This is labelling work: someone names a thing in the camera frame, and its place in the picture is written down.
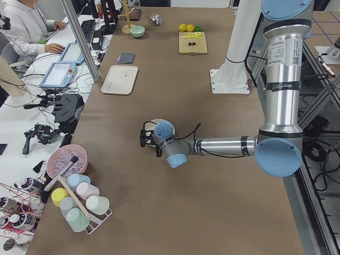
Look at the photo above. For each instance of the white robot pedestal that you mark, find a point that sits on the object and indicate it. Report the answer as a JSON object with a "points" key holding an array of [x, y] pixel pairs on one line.
{"points": [[231, 77]]}

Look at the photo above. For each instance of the blue teach pendant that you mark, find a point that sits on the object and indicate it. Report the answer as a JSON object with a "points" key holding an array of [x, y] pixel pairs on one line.
{"points": [[59, 75], [72, 54]]}

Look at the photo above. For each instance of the yellow lemon far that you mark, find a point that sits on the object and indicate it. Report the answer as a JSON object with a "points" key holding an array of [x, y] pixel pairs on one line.
{"points": [[182, 27]]}

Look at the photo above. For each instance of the seated person white hoodie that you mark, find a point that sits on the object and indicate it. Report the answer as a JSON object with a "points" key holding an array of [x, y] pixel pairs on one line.
{"points": [[29, 28]]}

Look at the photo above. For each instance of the metal scoop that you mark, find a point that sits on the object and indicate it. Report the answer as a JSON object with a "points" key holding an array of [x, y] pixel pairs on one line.
{"points": [[156, 19]]}

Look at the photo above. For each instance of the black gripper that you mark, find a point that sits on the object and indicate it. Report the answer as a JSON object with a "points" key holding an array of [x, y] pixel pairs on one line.
{"points": [[158, 152]]}

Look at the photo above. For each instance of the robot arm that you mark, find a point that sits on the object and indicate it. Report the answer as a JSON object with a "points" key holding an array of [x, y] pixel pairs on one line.
{"points": [[277, 147]]}

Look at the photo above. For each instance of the blue teach pendant far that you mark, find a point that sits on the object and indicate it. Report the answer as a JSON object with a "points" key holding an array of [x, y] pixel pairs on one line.
{"points": [[72, 54]]}

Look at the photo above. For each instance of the pink bowl with ice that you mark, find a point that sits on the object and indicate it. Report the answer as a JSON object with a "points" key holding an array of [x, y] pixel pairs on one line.
{"points": [[62, 156]]}

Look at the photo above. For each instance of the wooden rack handle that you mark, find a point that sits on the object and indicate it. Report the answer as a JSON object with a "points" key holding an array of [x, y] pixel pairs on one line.
{"points": [[74, 197]]}

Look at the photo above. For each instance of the white round plate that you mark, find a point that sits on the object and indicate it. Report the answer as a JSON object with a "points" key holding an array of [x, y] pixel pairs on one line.
{"points": [[150, 126]]}

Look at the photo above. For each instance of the yellow lemon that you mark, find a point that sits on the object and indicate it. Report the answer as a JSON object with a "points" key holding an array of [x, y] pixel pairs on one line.
{"points": [[182, 27], [190, 27]]}

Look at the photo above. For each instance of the mint green cup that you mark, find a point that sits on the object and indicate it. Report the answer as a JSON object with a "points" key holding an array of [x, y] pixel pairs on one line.
{"points": [[77, 220]]}

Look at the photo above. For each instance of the yellow cup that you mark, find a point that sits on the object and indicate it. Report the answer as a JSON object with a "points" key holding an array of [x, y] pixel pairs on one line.
{"points": [[58, 195]]}

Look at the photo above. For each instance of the blue teach pendant near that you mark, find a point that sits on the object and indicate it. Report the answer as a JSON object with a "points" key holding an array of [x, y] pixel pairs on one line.
{"points": [[59, 75]]}

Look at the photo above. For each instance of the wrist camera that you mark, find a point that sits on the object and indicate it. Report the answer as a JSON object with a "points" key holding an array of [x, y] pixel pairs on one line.
{"points": [[146, 136]]}

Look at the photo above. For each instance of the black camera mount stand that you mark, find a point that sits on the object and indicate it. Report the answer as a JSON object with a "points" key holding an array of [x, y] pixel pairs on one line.
{"points": [[67, 112]]}

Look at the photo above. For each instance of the metal tool in bowl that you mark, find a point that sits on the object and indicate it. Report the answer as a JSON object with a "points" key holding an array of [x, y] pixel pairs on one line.
{"points": [[49, 186]]}

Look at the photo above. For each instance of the aluminium frame post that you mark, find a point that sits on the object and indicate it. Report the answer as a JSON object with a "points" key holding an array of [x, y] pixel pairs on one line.
{"points": [[77, 31]]}

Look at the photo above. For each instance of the dark wooden box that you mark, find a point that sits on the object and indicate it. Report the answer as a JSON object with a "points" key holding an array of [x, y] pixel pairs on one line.
{"points": [[135, 15]]}

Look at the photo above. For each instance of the grey cup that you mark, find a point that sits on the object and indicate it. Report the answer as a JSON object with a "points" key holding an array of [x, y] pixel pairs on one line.
{"points": [[66, 205]]}

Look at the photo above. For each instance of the grey folded cloth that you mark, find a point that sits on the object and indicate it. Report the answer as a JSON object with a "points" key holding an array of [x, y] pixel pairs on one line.
{"points": [[126, 58]]}

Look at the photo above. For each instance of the mint green bowl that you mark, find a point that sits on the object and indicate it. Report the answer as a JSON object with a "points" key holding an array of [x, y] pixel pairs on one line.
{"points": [[137, 31]]}

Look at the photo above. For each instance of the wooden cutting board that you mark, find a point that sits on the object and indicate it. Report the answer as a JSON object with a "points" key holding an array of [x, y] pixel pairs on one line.
{"points": [[199, 49]]}

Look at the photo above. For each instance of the white cup rack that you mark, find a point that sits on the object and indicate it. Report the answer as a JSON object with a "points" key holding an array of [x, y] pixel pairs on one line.
{"points": [[96, 220]]}

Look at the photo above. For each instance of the blue cup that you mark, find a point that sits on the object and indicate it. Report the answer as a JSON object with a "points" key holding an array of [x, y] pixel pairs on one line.
{"points": [[75, 179]]}

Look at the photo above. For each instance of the cream rabbit tray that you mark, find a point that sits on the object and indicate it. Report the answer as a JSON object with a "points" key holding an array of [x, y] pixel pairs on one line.
{"points": [[120, 80]]}

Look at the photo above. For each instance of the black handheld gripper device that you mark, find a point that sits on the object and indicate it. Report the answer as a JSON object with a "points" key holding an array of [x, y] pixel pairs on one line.
{"points": [[44, 133]]}

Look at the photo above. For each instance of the wooden mug tree stand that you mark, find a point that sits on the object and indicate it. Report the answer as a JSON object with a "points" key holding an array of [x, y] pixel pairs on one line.
{"points": [[128, 9]]}

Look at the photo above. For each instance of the black keyboard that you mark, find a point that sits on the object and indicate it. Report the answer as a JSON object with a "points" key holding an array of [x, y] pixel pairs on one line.
{"points": [[87, 28]]}

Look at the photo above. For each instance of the pink cup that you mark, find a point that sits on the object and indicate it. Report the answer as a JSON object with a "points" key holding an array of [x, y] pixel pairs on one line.
{"points": [[84, 190]]}

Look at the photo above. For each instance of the white cup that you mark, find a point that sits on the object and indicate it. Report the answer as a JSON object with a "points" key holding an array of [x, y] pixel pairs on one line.
{"points": [[97, 204]]}

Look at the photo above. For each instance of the yellow lemon near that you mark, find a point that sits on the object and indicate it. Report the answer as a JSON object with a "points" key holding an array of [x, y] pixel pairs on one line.
{"points": [[190, 27]]}

